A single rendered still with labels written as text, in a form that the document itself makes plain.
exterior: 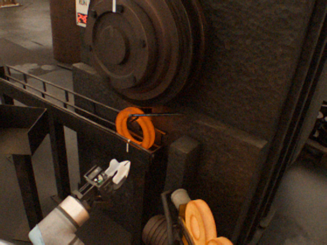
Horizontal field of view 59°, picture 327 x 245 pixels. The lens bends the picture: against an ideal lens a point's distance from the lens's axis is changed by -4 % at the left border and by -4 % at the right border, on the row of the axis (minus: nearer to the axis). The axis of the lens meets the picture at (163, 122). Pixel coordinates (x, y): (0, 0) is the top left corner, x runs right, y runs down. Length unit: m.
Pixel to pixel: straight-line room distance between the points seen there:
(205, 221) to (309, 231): 1.31
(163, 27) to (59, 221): 0.62
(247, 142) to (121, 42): 0.51
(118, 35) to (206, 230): 0.61
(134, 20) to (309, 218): 1.71
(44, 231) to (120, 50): 0.56
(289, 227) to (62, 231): 1.48
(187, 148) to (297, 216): 1.25
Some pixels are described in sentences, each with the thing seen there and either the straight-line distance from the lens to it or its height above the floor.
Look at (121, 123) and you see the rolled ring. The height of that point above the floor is 0.76.
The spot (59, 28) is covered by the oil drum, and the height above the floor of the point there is 0.44.
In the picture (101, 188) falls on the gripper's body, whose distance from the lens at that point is 0.91.
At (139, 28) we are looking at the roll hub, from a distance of 0.87.
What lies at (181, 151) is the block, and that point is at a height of 0.79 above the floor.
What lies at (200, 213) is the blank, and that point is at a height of 0.78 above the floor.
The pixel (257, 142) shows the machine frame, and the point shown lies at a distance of 1.02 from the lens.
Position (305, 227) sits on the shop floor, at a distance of 2.09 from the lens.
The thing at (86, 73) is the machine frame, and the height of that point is 0.86.
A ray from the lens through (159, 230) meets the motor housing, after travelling 1.12.
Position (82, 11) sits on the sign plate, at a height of 1.12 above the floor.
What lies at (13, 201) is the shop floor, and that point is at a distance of 2.04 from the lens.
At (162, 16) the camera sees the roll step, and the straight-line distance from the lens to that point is 0.89.
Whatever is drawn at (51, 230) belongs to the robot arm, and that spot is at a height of 0.71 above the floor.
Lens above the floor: 1.40
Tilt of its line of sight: 31 degrees down
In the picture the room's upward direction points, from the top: 6 degrees clockwise
